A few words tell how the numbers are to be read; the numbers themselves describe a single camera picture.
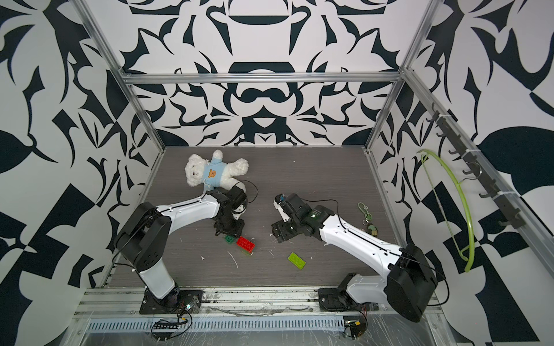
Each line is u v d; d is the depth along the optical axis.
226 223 0.76
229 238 0.88
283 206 0.64
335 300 0.74
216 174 0.99
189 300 0.73
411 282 0.40
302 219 0.60
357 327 0.71
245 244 0.81
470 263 0.58
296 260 0.83
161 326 0.73
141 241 0.47
